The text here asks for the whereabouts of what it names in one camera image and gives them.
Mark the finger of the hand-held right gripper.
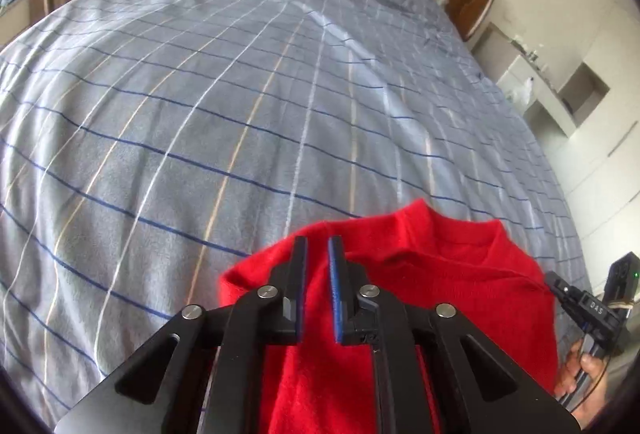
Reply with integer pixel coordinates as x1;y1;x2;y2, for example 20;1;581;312
544;271;584;311

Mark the person's right hand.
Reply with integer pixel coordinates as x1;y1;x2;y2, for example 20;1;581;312
554;339;613;425

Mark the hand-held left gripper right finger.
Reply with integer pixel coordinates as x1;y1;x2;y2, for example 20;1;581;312
327;235;582;434

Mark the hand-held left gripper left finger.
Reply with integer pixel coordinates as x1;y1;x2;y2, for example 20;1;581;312
52;235;309;434

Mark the clear plastic bag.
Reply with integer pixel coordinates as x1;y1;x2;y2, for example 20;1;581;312
507;75;536;108

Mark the white bedside desk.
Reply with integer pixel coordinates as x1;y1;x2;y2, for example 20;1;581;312
472;22;613;140

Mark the red knit sweater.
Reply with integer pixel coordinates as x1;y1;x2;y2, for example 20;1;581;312
217;198;560;434

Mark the blue plaid bedspread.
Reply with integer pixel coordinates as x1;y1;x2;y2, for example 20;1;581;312
0;0;593;434

